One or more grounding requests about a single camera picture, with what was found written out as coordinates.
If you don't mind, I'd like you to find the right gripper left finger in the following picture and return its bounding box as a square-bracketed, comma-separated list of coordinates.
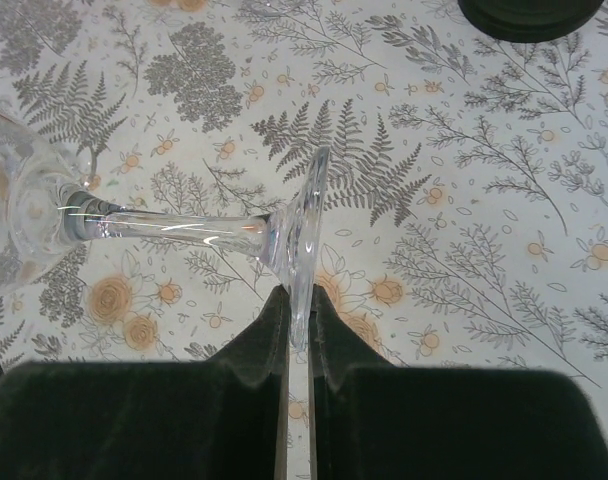
[0, 287, 290, 479]

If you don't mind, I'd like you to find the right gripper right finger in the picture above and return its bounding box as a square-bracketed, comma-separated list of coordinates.
[309, 288, 608, 479]

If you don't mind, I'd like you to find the clear wine glass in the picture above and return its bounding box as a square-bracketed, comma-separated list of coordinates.
[0, 112, 331, 350]

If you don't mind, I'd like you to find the floral tablecloth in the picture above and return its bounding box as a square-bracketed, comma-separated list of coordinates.
[0, 0, 608, 480]

